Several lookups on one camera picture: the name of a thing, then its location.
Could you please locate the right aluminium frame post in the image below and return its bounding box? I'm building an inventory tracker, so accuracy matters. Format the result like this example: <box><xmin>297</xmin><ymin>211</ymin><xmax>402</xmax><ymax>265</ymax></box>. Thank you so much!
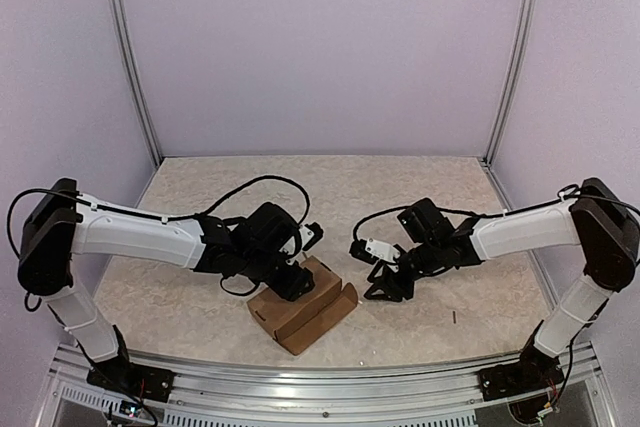
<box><xmin>483</xmin><ymin>0</ymin><xmax>536</xmax><ymax>169</ymax></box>

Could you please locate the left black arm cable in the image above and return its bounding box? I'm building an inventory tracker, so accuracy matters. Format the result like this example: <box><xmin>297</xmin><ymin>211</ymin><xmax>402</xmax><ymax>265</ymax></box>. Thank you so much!
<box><xmin>5</xmin><ymin>174</ymin><xmax>311</xmax><ymax>311</ymax></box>

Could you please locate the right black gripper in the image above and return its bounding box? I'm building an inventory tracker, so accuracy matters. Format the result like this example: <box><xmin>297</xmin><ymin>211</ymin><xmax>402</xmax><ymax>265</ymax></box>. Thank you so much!
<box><xmin>363</xmin><ymin>239</ymin><xmax>442</xmax><ymax>303</ymax></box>

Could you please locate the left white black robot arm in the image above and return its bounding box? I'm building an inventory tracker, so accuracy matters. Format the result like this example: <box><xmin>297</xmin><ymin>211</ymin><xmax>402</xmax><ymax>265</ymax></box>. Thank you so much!
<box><xmin>6</xmin><ymin>178</ymin><xmax>324</xmax><ymax>392</ymax></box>

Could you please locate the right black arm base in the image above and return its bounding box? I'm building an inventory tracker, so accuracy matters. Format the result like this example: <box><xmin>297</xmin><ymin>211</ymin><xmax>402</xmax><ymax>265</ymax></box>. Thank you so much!
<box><xmin>478</xmin><ymin>358</ymin><xmax>565</xmax><ymax>401</ymax></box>

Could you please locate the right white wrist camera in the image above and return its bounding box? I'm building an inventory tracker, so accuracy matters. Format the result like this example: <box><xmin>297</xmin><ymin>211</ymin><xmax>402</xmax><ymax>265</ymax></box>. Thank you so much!
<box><xmin>349</xmin><ymin>238</ymin><xmax>401</xmax><ymax>265</ymax></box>

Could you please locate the left aluminium frame post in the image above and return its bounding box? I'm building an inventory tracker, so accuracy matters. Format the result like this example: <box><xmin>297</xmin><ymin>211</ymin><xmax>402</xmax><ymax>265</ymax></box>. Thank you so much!
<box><xmin>108</xmin><ymin>0</ymin><xmax>164</xmax><ymax>169</ymax></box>

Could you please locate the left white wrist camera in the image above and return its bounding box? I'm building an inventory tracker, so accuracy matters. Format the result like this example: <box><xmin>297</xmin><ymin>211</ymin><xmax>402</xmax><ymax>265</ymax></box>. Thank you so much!
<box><xmin>280</xmin><ymin>222</ymin><xmax>324</xmax><ymax>264</ymax></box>

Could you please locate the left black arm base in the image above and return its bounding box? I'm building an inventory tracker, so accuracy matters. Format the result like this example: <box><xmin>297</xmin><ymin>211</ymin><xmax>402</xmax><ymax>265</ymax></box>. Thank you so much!
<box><xmin>87</xmin><ymin>358</ymin><xmax>175</xmax><ymax>403</ymax></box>

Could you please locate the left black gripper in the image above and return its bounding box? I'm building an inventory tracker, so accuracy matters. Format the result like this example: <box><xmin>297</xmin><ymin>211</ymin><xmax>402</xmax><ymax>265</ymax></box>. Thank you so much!
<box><xmin>240</xmin><ymin>249</ymin><xmax>315</xmax><ymax>302</ymax></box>

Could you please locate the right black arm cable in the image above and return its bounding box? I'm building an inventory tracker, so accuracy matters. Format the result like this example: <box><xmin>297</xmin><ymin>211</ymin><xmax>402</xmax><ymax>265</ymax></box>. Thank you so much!
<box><xmin>349</xmin><ymin>184</ymin><xmax>640</xmax><ymax>268</ymax></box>

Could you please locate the aluminium frame post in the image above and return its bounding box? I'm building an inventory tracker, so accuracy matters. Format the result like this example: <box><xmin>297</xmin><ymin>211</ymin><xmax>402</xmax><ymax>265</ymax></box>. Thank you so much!
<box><xmin>108</xmin><ymin>0</ymin><xmax>164</xmax><ymax>169</ymax></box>
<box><xmin>483</xmin><ymin>0</ymin><xmax>536</xmax><ymax>169</ymax></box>

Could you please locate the brown cardboard paper box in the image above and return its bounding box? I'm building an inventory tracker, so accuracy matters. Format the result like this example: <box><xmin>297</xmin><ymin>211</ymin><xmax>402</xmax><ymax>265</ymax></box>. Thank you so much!
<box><xmin>247</xmin><ymin>256</ymin><xmax>359</xmax><ymax>356</ymax></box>

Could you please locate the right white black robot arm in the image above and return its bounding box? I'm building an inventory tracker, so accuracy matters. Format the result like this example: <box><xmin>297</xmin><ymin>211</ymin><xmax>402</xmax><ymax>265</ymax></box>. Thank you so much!
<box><xmin>349</xmin><ymin>177</ymin><xmax>639</xmax><ymax>391</ymax></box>

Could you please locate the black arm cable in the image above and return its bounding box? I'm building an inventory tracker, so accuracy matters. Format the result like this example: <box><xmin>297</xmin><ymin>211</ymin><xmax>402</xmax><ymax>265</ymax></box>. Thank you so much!
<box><xmin>5</xmin><ymin>174</ymin><xmax>311</xmax><ymax>311</ymax></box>
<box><xmin>349</xmin><ymin>184</ymin><xmax>640</xmax><ymax>268</ymax></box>

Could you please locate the front aluminium frame rail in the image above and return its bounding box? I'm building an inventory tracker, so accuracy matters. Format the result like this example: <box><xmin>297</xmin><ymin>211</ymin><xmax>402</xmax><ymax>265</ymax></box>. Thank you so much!
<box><xmin>30</xmin><ymin>343</ymin><xmax>621</xmax><ymax>426</ymax></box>

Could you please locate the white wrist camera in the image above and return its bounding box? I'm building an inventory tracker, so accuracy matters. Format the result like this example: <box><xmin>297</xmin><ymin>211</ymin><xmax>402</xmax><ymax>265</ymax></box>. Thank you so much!
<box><xmin>280</xmin><ymin>222</ymin><xmax>324</xmax><ymax>264</ymax></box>
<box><xmin>349</xmin><ymin>238</ymin><xmax>401</xmax><ymax>265</ymax></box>

